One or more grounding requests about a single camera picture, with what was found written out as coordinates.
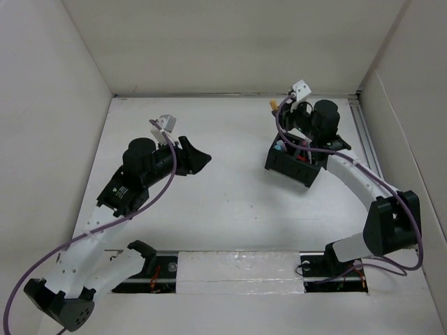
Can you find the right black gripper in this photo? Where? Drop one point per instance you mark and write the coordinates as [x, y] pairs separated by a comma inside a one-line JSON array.
[[290, 111]]

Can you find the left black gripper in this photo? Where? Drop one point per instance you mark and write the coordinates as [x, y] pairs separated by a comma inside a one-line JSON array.
[[196, 158]]

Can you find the orange highlighter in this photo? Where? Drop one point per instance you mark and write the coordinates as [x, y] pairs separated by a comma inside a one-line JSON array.
[[274, 105]]

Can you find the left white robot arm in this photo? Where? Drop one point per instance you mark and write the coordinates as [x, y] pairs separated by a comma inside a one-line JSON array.
[[68, 294]]

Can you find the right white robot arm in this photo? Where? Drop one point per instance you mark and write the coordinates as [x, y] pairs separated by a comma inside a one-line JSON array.
[[392, 232]]

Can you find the black two-slot pen holder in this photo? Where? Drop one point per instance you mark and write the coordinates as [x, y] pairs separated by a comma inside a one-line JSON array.
[[285, 162]]

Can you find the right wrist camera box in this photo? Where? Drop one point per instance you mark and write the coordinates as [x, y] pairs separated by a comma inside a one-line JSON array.
[[300, 92]]

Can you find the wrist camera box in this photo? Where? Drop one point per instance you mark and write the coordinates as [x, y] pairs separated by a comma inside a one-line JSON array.
[[163, 125], [300, 92]]

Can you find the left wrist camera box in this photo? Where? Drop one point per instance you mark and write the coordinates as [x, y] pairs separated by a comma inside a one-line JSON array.
[[163, 125]]

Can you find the aluminium rail right side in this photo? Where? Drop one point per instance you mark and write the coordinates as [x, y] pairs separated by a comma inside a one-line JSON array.
[[364, 136]]

